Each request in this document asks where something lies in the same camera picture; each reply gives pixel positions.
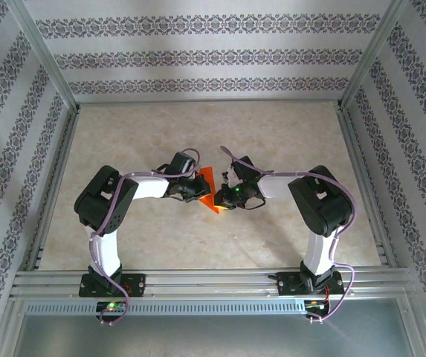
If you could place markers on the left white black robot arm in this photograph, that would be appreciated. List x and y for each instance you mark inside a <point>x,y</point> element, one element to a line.
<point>101,204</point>

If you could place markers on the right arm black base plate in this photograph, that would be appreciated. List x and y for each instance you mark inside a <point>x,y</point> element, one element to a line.
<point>288,284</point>

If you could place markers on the aluminium frame bar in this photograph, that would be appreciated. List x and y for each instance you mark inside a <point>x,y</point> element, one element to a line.
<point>416,327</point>
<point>7,327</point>

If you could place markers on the controller board with green light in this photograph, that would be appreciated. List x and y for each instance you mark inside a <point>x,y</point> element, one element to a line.
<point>110,306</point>

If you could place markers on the long aluminium mounting rail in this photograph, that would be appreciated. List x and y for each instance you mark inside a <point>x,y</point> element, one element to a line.
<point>212,282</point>

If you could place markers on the grey metal sheet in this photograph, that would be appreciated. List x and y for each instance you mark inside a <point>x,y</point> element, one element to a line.
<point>212,338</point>

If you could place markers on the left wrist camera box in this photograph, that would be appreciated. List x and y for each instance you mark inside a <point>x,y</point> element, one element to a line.
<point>183,163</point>

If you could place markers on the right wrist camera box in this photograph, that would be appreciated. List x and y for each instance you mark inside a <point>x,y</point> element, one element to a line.
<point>244,167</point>

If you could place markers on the orange paper sheet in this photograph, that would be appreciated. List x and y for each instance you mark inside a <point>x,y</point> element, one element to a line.
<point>208,175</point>

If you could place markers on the aluminium side rail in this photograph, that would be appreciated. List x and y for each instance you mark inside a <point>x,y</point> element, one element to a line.
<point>61,163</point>
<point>354,148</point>

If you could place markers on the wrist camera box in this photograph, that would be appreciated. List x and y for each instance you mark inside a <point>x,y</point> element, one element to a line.
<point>183,163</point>
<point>244,167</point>

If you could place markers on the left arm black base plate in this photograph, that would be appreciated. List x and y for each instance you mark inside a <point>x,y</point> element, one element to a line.
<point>138,286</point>

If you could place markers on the aluminium frame post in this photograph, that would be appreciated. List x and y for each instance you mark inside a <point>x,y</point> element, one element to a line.
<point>373,56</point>
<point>46,56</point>

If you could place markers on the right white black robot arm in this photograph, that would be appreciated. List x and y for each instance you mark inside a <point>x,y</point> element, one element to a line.
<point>320,204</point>

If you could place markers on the thin aluminium table-edge rail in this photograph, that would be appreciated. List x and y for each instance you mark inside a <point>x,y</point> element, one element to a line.
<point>209,102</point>

